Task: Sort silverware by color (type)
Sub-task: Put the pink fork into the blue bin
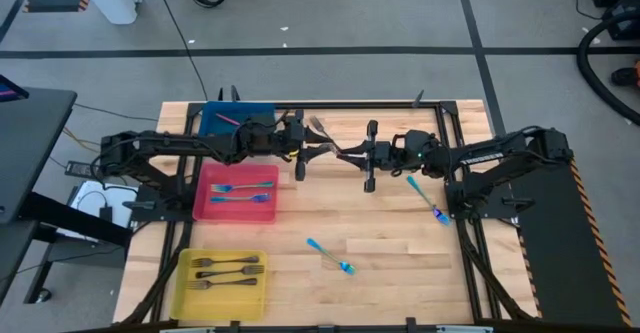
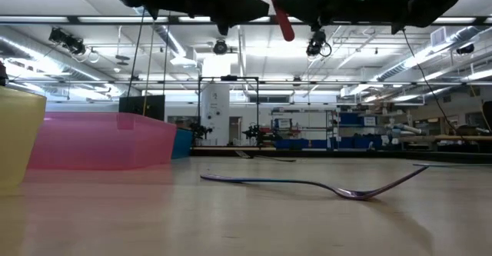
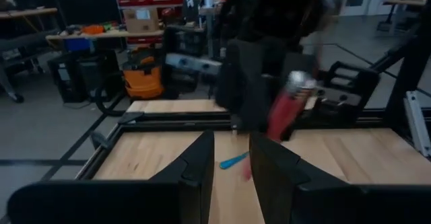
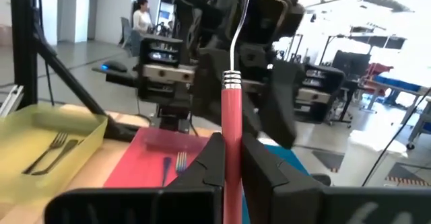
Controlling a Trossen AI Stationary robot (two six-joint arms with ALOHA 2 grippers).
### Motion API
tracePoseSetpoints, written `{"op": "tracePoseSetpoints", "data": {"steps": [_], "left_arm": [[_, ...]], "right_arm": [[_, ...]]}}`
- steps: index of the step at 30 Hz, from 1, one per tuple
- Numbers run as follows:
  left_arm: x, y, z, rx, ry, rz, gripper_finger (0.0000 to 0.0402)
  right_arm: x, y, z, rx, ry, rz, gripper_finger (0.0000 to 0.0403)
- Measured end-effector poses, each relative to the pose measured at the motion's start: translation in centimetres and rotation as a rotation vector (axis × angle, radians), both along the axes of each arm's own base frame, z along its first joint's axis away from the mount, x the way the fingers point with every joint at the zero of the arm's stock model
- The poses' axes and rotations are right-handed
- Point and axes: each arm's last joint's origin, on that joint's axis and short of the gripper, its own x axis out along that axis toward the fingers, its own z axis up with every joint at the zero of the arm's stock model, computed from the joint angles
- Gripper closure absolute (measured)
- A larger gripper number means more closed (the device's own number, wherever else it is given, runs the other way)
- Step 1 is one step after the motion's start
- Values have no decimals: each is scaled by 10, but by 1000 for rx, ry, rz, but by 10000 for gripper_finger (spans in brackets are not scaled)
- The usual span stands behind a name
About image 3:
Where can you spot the cardboard box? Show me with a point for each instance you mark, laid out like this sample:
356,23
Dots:
141,22

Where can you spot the grey bar with blue knobs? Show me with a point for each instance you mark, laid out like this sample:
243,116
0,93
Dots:
188,63

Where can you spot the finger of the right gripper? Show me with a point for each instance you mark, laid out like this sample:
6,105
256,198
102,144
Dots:
368,86
249,82

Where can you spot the black aluminium table frame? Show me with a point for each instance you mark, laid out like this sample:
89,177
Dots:
175,127

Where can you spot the black rail clamp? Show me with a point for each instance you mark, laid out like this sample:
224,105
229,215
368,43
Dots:
99,140

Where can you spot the orange and black shop vacuum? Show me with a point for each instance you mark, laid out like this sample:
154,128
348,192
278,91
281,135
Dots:
143,82

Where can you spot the iridescent blue fork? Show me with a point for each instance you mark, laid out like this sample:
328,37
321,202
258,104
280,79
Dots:
230,162

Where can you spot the wooden workbench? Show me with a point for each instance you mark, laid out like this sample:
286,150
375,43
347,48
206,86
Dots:
111,34
27,12

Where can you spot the white metal bracket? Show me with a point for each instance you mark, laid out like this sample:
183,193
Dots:
415,123

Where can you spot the small blue storage bin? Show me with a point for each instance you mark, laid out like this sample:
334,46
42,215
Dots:
77,44

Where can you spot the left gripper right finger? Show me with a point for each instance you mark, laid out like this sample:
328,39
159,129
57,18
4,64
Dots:
296,200

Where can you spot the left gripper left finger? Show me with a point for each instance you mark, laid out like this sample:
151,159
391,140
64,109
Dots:
188,197

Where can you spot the orange tool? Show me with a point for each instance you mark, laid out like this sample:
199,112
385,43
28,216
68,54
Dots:
92,29

